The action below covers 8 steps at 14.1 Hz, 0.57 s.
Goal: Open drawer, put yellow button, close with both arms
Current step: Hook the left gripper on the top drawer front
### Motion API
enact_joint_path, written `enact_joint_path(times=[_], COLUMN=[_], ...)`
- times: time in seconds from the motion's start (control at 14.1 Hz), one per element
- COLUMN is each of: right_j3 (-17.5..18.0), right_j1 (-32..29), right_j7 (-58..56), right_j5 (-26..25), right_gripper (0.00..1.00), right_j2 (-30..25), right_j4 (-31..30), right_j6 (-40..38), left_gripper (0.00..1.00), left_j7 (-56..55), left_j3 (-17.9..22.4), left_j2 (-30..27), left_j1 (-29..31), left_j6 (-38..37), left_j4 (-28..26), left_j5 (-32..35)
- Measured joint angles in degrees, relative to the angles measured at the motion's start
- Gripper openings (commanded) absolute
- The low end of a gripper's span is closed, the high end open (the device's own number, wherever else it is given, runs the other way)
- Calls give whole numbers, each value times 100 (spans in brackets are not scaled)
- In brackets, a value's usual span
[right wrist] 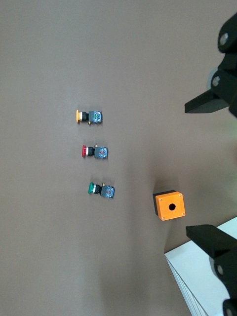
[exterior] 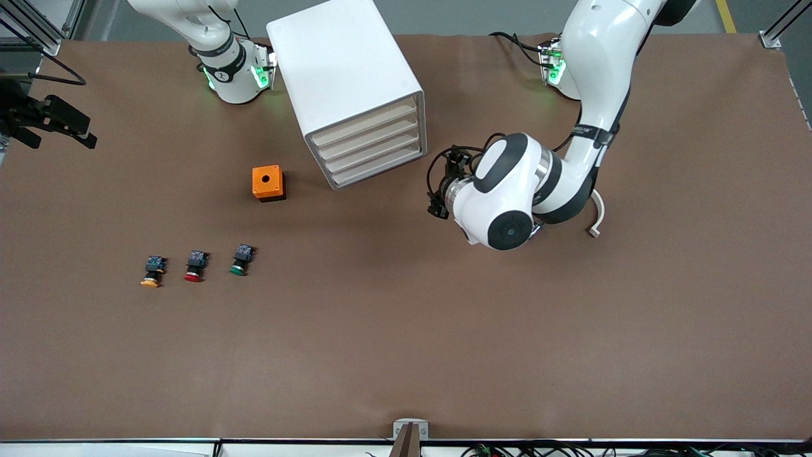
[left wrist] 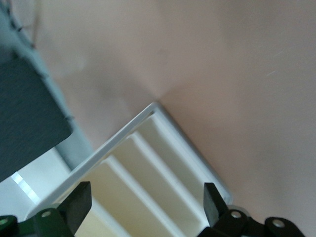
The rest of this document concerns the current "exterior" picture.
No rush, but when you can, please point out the yellow push button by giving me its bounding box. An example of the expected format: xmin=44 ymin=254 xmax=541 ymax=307
xmin=140 ymin=255 xmax=168 ymax=289

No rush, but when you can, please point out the white drawer cabinet housing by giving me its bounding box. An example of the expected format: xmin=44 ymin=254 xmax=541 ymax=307
xmin=266 ymin=0 xmax=428 ymax=191

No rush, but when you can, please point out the red push button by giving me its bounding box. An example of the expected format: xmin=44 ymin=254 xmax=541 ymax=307
xmin=183 ymin=250 xmax=210 ymax=283

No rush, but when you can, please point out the green push button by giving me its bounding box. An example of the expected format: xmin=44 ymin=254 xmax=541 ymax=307
xmin=228 ymin=244 xmax=256 ymax=277

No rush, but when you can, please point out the brown table cover mat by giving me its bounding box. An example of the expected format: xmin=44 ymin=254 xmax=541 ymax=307
xmin=0 ymin=32 xmax=812 ymax=442

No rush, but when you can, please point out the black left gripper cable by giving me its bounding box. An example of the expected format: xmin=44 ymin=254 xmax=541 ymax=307
xmin=426 ymin=145 xmax=484 ymax=210

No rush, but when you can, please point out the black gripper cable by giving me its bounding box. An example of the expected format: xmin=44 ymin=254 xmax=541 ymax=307
xmin=426 ymin=145 xmax=484 ymax=210
xmin=0 ymin=62 xmax=88 ymax=87

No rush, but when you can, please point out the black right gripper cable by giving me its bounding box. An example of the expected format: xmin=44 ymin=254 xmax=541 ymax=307
xmin=0 ymin=62 xmax=88 ymax=87

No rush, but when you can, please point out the aluminium frame profile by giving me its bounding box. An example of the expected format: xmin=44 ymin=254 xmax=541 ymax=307
xmin=0 ymin=0 xmax=86 ymax=56
xmin=759 ymin=0 xmax=812 ymax=50

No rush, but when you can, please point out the black left arm base cable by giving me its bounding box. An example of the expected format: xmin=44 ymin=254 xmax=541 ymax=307
xmin=488 ymin=30 xmax=546 ymax=67

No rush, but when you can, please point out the black arm base cable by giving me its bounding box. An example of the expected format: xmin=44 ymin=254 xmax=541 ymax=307
xmin=209 ymin=5 xmax=252 ymax=40
xmin=488 ymin=30 xmax=546 ymax=67

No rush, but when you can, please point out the white curved plastic bracket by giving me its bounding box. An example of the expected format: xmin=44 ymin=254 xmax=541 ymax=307
xmin=587 ymin=190 xmax=606 ymax=239

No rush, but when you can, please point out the orange button enclosure box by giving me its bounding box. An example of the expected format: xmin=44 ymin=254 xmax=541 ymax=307
xmin=252 ymin=165 xmax=287 ymax=202

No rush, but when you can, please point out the black right arm base cable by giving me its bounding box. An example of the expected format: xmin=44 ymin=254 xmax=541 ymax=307
xmin=209 ymin=5 xmax=252 ymax=40

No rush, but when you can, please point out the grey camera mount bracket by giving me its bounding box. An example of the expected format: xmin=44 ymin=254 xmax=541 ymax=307
xmin=393 ymin=418 xmax=429 ymax=457

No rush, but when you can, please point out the black cable bundle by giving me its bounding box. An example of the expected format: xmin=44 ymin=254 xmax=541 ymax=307
xmin=365 ymin=441 xmax=812 ymax=457

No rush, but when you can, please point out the white table edge rail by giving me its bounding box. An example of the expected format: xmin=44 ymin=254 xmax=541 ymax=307
xmin=0 ymin=438 xmax=812 ymax=457

